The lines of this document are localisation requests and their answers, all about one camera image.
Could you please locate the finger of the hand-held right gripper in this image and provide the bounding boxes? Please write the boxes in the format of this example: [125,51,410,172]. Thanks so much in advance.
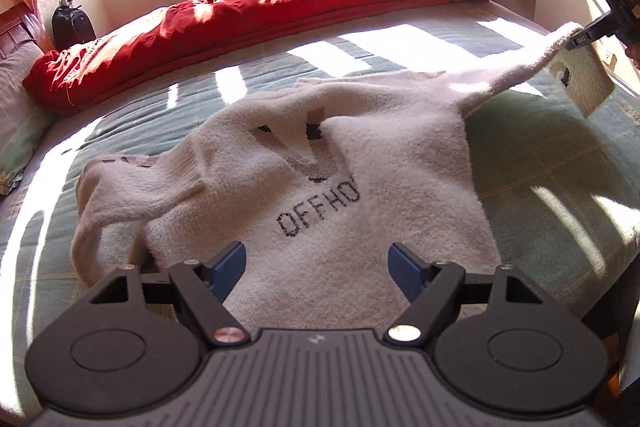
[566,13,626,52]

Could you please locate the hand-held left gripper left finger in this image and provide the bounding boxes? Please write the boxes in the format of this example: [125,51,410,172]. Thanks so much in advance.
[90,241,251,348]

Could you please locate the grey green pillow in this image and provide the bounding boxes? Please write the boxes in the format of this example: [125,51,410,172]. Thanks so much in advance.
[0,41,57,195]

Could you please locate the wooden headboard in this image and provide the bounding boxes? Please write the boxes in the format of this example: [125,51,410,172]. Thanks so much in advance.
[0,2,45,60]

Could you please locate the black bag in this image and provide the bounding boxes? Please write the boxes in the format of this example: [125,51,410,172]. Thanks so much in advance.
[51,0,97,50]

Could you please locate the red duvet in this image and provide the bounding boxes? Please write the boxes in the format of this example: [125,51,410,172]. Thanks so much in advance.
[22,0,505,115]

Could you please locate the white knitted sweater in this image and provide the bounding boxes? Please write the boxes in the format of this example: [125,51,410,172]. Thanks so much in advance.
[70,22,587,338]

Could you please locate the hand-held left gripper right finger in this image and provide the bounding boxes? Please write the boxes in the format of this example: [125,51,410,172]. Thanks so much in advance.
[384,242,546,348]

